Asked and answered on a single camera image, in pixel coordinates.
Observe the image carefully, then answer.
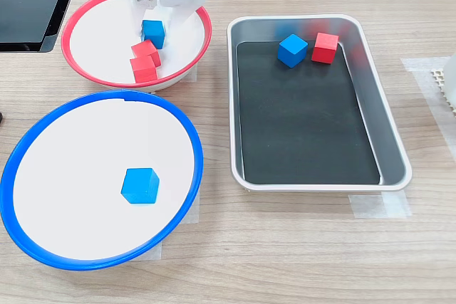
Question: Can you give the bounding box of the steel tray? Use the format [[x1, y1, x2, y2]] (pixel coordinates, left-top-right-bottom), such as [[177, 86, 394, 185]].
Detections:
[[226, 14, 413, 193]]

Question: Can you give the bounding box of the red cube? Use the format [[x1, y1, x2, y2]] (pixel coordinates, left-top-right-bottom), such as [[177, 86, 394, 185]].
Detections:
[[130, 39, 162, 68], [311, 32, 340, 65], [129, 55, 159, 84]]

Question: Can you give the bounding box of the black glossy device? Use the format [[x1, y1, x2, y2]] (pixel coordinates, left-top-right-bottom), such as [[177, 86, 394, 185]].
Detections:
[[0, 0, 86, 53]]

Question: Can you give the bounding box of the pale perforated base plate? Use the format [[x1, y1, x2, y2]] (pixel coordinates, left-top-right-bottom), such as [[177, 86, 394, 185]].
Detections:
[[430, 67, 456, 115]]

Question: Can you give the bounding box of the blue-rimmed white plate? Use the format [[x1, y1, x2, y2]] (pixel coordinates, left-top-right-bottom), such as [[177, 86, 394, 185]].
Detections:
[[0, 89, 204, 272]]

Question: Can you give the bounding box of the black tray mat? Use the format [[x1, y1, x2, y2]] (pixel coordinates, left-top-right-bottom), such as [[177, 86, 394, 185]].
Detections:
[[235, 39, 381, 186]]

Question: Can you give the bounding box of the red-rimmed white plate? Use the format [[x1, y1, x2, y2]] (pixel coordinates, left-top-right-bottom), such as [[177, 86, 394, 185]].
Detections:
[[60, 0, 213, 92]]

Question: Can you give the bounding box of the blue cube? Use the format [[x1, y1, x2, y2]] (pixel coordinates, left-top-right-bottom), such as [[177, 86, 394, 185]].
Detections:
[[277, 33, 309, 69], [120, 167, 160, 206], [141, 19, 167, 51]]

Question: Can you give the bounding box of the translucent tape strip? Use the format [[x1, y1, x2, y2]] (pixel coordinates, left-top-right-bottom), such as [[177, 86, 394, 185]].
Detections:
[[132, 238, 163, 262], [177, 188, 201, 226], [181, 65, 199, 84], [348, 189, 413, 219]]

